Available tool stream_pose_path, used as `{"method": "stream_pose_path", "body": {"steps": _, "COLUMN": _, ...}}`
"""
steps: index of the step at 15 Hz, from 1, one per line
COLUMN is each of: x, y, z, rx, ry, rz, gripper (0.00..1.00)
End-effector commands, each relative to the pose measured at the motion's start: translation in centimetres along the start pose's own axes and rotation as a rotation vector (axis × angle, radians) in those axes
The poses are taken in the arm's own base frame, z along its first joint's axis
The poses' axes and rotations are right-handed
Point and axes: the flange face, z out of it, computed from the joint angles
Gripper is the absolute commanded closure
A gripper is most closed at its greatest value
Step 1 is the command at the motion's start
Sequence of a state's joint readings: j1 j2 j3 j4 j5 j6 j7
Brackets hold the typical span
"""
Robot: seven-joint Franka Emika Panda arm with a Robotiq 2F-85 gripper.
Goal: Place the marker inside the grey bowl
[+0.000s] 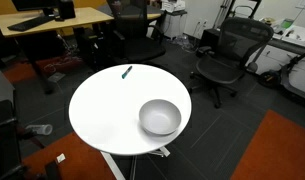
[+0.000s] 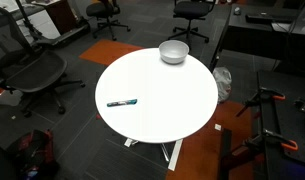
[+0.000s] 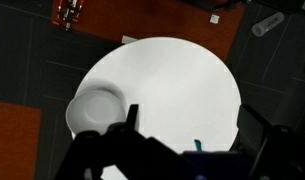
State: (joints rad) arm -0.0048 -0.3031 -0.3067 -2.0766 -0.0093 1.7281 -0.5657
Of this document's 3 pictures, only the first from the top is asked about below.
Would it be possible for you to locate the teal marker pen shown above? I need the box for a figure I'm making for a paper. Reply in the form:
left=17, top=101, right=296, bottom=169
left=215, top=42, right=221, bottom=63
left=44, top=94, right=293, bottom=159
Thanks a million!
left=121, top=66, right=133, bottom=79

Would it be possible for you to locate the grey bowl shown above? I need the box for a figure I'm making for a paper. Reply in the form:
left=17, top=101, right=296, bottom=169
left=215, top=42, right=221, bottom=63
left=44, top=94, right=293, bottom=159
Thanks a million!
left=139, top=99, right=182, bottom=135

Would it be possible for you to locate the round white table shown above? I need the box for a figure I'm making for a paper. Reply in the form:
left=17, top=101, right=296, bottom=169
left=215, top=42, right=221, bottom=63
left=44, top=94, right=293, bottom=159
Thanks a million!
left=69, top=64, right=192, bottom=158

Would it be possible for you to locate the black padded office chair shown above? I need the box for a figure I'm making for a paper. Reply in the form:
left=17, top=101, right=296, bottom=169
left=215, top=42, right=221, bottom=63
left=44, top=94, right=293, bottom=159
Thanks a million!
left=107, top=0, right=166, bottom=63

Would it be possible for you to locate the white cabinet with printer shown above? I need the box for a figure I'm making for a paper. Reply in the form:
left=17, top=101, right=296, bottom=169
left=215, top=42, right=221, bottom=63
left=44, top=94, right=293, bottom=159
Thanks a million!
left=161, top=0, right=187, bottom=39

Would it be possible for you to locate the wooden desk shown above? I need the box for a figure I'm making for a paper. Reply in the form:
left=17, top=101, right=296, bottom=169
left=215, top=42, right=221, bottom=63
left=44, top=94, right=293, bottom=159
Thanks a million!
left=0, top=6, right=115, bottom=95

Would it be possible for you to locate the black mesh office chair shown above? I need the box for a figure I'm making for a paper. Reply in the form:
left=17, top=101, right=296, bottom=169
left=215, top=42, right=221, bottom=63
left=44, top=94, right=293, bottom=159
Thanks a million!
left=190, top=17, right=274, bottom=108

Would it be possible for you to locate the clear plastic bottle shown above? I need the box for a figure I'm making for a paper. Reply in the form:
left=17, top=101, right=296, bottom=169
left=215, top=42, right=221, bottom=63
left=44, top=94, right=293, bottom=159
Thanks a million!
left=27, top=124, right=53, bottom=136

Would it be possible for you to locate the black desktop speaker box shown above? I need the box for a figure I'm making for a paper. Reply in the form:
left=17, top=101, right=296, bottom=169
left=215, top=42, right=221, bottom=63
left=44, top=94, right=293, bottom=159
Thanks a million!
left=58, top=0, right=75, bottom=19

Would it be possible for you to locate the black computer mouse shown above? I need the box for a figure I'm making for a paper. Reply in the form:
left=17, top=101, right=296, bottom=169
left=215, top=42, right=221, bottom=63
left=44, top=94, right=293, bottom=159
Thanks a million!
left=55, top=18, right=65, bottom=22

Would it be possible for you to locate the black electric scooter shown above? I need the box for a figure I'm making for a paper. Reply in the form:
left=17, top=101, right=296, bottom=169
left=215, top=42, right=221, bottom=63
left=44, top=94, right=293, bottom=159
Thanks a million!
left=258, top=52, right=305, bottom=99

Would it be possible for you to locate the black computer monitor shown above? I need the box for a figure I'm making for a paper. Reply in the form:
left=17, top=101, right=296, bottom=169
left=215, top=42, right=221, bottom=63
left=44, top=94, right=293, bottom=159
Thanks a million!
left=11, top=0, right=57, bottom=16

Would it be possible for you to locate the white counter desk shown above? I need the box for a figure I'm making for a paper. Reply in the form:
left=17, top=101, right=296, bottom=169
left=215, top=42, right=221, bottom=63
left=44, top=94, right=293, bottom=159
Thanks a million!
left=245, top=18, right=305, bottom=92

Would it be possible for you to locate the black keyboard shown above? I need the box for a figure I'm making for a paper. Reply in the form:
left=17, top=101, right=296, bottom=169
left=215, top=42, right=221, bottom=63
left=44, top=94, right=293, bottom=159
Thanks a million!
left=8, top=16, right=54, bottom=32

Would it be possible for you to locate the black equipment rack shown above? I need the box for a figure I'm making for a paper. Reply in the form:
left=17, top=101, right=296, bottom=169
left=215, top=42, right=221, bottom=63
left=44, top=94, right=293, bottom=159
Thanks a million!
left=0, top=70, right=44, bottom=180

